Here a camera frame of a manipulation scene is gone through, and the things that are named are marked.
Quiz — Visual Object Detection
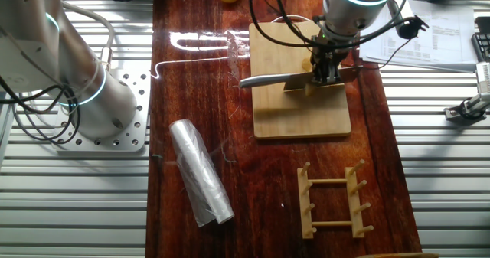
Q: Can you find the thin black wire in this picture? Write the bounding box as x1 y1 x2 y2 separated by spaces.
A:
359 38 407 70

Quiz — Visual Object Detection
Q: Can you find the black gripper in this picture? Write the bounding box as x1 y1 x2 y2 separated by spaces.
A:
309 38 344 87

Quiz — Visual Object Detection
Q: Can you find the roll of clear plastic bags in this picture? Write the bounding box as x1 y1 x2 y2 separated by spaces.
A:
168 119 235 228

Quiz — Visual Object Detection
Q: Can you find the black base cable bundle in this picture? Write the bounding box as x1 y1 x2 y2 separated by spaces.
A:
0 76 81 146

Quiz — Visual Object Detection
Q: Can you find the steel kitchen cleaver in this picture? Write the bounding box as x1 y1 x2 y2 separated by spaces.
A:
239 65 363 93

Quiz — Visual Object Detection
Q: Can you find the silver depth camera on mount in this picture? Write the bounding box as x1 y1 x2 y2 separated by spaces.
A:
443 61 490 122

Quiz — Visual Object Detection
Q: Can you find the grey hose with brass connector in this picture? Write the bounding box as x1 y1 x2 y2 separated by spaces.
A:
63 1 116 73

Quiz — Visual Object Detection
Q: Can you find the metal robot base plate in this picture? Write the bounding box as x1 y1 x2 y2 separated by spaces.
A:
51 68 152 154

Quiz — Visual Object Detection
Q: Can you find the wooden cutting board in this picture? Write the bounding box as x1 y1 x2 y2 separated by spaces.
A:
248 21 352 140

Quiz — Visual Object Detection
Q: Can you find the thick black cable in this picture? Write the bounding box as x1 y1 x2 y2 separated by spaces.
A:
273 0 326 47
248 0 417 51

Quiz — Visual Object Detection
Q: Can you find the printed white paper stack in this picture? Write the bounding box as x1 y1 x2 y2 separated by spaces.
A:
358 0 479 73

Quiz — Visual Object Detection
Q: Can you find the wrist camera on grey bracket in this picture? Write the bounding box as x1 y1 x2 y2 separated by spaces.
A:
386 0 430 41

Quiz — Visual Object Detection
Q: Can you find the wooden peg knife rack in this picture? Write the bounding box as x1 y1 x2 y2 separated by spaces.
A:
296 158 375 240

